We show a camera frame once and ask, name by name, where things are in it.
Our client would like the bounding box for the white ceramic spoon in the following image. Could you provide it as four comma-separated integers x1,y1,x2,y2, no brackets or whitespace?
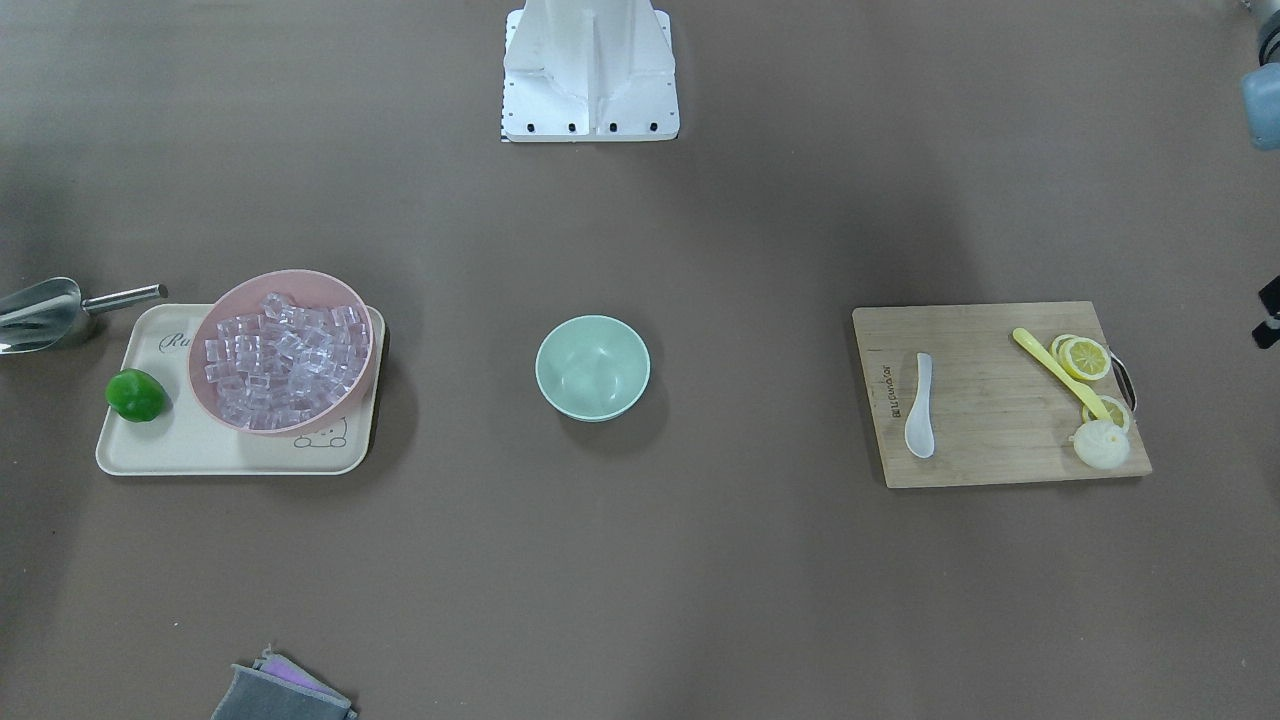
904,352,936,459

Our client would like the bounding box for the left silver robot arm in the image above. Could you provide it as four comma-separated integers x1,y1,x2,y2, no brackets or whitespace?
1239,1,1279,151

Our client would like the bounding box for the mint green bowl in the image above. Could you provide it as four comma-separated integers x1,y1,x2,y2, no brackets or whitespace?
534,315,652,423

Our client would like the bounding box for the pink bowl of ice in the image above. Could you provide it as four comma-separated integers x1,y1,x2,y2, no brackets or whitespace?
188,269,381,436

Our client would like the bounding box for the yellow plastic spoon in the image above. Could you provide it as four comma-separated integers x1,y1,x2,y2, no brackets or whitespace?
1010,327,1111,420

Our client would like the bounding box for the steel ice scoop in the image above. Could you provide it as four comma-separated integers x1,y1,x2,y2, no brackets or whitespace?
1,277,168,355

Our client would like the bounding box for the bamboo cutting board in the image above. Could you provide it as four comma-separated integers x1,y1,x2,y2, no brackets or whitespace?
851,301,1153,489

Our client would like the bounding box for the upper lemon slice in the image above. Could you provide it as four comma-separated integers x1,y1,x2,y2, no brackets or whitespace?
1050,334,1112,383

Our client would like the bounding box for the lemon slice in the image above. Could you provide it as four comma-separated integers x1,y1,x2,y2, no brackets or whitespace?
1050,334,1112,383
1082,395,1133,434

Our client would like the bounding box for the beige serving tray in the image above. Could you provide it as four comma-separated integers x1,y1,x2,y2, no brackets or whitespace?
95,304,381,477

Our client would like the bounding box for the white garlic bulb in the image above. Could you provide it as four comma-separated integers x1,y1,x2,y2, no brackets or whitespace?
1070,419,1132,470

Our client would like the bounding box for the lower lemon slice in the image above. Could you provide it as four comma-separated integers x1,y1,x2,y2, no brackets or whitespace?
1082,395,1133,434

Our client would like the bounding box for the grey folded cloth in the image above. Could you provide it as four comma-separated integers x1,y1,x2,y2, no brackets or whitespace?
211,648,358,719

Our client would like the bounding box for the green lime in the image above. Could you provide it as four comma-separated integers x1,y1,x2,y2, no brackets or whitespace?
104,368,170,423

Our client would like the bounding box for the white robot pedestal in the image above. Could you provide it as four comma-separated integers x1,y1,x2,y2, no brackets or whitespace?
500,1,681,143

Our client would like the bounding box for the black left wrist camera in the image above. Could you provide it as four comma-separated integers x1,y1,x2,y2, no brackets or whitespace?
1251,275,1280,350

